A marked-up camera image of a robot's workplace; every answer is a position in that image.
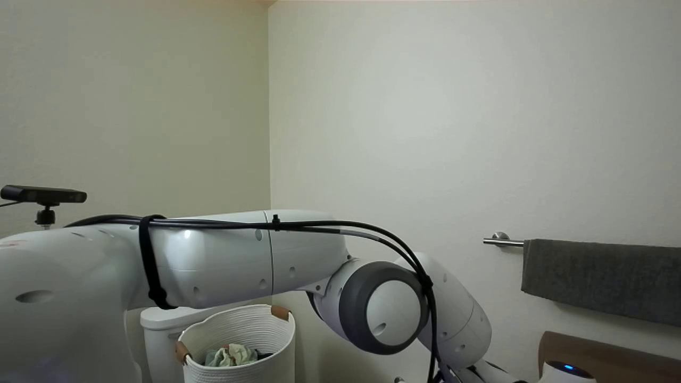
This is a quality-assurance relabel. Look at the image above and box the white green patterned towel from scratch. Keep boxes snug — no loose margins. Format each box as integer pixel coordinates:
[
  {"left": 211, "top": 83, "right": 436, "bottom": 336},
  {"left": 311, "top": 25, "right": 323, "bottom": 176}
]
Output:
[{"left": 203, "top": 340, "right": 262, "bottom": 370}]

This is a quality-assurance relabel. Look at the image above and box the chrome towel bar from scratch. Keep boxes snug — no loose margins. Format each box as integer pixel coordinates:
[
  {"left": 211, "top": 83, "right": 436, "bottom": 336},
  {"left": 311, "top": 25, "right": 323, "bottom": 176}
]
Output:
[{"left": 482, "top": 230, "right": 528, "bottom": 251}]

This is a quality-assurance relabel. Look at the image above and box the grey hanging towel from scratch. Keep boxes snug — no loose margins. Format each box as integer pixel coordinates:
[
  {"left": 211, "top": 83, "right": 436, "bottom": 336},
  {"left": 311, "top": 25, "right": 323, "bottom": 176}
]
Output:
[{"left": 519, "top": 237, "right": 681, "bottom": 330}]

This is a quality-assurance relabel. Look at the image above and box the brown armchair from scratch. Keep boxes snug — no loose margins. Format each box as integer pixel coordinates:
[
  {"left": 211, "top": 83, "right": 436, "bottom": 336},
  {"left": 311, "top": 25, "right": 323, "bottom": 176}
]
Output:
[{"left": 536, "top": 330, "right": 681, "bottom": 383}]

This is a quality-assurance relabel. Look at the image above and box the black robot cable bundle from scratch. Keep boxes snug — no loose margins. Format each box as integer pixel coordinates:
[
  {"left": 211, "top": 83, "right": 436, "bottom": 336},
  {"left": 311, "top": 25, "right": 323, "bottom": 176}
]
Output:
[{"left": 65, "top": 212, "right": 445, "bottom": 383}]

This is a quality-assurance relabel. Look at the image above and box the white rope laundry hamper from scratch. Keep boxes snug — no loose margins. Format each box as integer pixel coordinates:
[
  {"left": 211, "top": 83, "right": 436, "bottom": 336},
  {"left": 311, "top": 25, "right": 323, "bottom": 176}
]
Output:
[{"left": 172, "top": 301, "right": 299, "bottom": 383}]

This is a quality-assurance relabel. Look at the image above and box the black camera on stand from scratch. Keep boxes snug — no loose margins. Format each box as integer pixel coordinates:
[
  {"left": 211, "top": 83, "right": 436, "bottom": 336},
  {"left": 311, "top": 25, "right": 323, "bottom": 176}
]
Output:
[{"left": 0, "top": 182, "right": 90, "bottom": 230}]

